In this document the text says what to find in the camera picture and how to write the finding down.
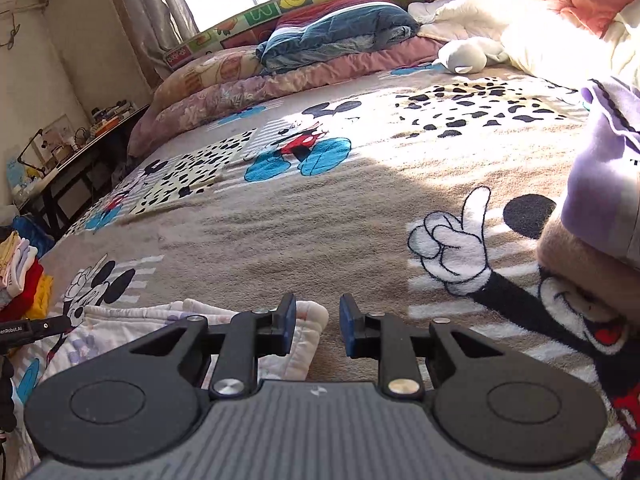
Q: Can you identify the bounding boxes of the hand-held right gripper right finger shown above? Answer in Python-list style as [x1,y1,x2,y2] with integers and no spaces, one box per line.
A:
[339,294,506,400]

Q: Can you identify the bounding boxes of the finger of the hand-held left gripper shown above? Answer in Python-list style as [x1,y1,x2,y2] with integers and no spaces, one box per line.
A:
[27,315,71,337]

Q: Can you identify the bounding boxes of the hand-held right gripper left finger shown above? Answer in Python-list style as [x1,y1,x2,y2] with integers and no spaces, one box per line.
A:
[127,292,298,401]

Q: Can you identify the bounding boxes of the white floral padded garment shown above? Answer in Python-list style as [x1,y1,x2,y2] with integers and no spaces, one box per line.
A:
[47,299,330,391]

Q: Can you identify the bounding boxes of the yellow folded sweater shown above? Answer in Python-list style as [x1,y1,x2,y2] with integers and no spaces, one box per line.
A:
[27,275,55,322]

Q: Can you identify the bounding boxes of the red folded sweater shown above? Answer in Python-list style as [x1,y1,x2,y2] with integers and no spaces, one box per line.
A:
[10,262,47,311]

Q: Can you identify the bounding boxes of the pale yellow folded garment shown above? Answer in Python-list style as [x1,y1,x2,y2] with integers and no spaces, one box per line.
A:
[0,231,26,281]

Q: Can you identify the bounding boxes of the blue bag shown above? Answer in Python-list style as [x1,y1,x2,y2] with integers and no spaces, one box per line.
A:
[12,215,56,256]

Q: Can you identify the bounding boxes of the cartoon printed blanket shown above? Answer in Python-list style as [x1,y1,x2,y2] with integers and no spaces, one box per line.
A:
[10,55,640,480]

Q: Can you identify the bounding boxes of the black desk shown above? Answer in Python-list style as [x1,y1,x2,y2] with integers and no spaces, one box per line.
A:
[15,105,151,241]

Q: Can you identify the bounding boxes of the blue white packet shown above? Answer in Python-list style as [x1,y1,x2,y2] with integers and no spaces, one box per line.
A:
[5,155,31,191]

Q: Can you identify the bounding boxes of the black desk lamp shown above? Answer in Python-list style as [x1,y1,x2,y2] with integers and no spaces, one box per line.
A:
[17,129,46,166]

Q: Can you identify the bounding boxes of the white picture board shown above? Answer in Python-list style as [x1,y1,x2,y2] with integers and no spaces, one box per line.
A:
[37,114,76,163]

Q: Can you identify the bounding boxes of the long pink floral pillow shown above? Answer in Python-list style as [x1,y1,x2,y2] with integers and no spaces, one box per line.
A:
[127,37,451,158]

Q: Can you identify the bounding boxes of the yellow cartoon pillow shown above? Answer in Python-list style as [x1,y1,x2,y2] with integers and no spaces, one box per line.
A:
[150,44,271,111]

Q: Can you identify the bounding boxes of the purple folded garment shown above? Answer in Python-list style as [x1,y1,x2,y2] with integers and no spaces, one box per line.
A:
[560,77,640,266]

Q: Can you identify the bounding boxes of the white plush toy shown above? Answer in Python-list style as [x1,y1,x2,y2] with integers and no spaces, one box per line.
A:
[432,39,508,75]

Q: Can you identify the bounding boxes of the blue folded quilt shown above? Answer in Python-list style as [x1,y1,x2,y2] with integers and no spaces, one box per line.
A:
[255,0,421,75]

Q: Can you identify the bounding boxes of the grey curtain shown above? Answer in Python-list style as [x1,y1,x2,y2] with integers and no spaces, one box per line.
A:
[97,0,201,81]

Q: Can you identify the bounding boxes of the white quilt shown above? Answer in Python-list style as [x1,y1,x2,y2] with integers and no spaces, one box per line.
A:
[407,0,640,91]

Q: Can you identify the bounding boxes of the wire wall hanger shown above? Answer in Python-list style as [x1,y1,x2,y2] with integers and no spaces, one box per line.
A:
[0,5,23,51]

